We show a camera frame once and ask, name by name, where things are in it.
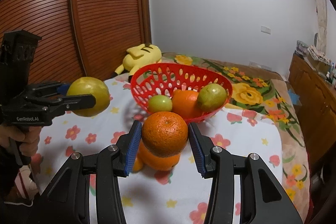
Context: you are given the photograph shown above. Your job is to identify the floral bed blanket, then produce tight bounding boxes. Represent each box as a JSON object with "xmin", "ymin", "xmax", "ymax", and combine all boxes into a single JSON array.
[{"xmin": 163, "ymin": 52, "xmax": 310, "ymax": 220}]

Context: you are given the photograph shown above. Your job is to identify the red plastic perforated basket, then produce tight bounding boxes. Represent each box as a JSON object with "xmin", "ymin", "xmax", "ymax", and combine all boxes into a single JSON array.
[{"xmin": 130, "ymin": 63, "xmax": 233, "ymax": 114}]

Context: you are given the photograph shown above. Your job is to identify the yellow pikachu plush toy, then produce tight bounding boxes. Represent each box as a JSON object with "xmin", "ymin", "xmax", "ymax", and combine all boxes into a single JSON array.
[{"xmin": 114, "ymin": 44, "xmax": 162, "ymax": 76}]

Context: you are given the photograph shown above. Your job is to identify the white floral tablecloth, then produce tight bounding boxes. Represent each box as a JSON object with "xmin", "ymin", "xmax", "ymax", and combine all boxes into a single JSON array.
[{"xmin": 14, "ymin": 77, "xmax": 284, "ymax": 224}]

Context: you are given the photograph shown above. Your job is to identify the cardboard box of items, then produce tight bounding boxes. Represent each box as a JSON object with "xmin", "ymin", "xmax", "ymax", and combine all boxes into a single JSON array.
[{"xmin": 307, "ymin": 46, "xmax": 331, "ymax": 75}]

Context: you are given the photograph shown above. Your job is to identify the white wall switch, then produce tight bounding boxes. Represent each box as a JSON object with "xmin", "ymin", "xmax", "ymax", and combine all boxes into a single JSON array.
[{"xmin": 261, "ymin": 26, "xmax": 271, "ymax": 35}]

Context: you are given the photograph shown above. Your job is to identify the wooden sideboard cabinet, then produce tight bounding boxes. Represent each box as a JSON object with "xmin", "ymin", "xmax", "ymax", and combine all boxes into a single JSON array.
[{"xmin": 289, "ymin": 54, "xmax": 335, "ymax": 170}]

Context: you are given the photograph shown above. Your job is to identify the large orange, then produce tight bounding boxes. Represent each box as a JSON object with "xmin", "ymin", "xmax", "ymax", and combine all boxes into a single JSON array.
[
  {"xmin": 142, "ymin": 111, "xmax": 188, "ymax": 157},
  {"xmin": 171, "ymin": 89, "xmax": 203, "ymax": 119},
  {"xmin": 137, "ymin": 141, "xmax": 181, "ymax": 171}
]

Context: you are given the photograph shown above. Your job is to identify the yellow-green pear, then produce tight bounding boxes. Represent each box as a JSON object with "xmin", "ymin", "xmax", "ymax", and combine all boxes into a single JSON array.
[
  {"xmin": 197, "ymin": 84, "xmax": 228, "ymax": 112},
  {"xmin": 65, "ymin": 76, "xmax": 111, "ymax": 118}
]

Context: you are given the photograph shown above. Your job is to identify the small green guava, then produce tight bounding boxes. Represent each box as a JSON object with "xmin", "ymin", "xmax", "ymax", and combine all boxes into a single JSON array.
[
  {"xmin": 147, "ymin": 95, "xmax": 173, "ymax": 113},
  {"xmin": 132, "ymin": 157, "xmax": 143, "ymax": 173}
]

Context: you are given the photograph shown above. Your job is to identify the brown louvered wardrobe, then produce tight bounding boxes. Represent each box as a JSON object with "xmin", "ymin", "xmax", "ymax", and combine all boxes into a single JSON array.
[{"xmin": 1, "ymin": 0, "xmax": 151, "ymax": 83}]

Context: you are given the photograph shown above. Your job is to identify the person's left hand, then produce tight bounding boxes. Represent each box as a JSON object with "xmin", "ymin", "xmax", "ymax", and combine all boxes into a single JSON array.
[{"xmin": 1, "ymin": 124, "xmax": 42, "ymax": 157}]

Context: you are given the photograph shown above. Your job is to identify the beige curtain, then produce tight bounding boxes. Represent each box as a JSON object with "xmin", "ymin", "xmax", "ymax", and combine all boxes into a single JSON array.
[{"xmin": 315, "ymin": 0, "xmax": 327, "ymax": 53}]

